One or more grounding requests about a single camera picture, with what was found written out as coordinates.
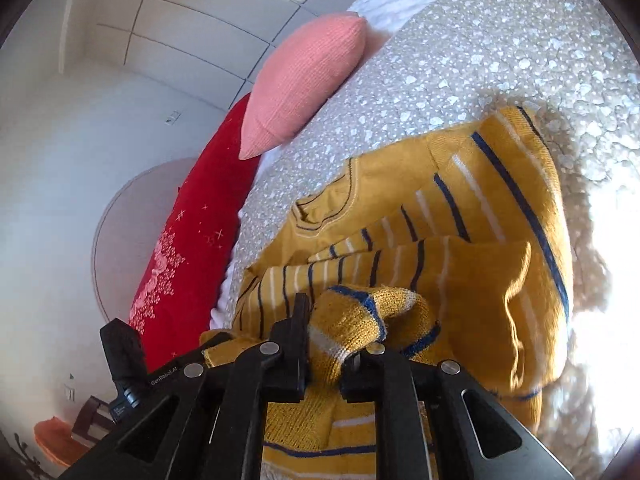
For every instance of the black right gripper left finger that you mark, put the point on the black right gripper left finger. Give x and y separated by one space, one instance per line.
206 423

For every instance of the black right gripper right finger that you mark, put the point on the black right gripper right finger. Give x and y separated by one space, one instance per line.
436 421

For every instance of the yellow striped knit sweater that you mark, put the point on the yellow striped knit sweater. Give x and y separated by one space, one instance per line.
451 245

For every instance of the red embroidered long pillow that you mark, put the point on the red embroidered long pillow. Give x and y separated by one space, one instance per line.
189 261

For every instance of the orange wooden stool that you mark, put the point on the orange wooden stool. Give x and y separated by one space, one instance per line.
54 437

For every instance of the round white headboard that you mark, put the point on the round white headboard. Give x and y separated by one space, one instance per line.
127 232

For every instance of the pink knit cushion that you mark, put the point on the pink knit cushion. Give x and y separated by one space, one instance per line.
299 77

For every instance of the pink white fluffy blanket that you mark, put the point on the pink white fluffy blanket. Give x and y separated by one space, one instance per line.
385 18

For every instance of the beige white-dotted bedspread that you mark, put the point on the beige white-dotted bedspread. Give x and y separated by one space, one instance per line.
453 61

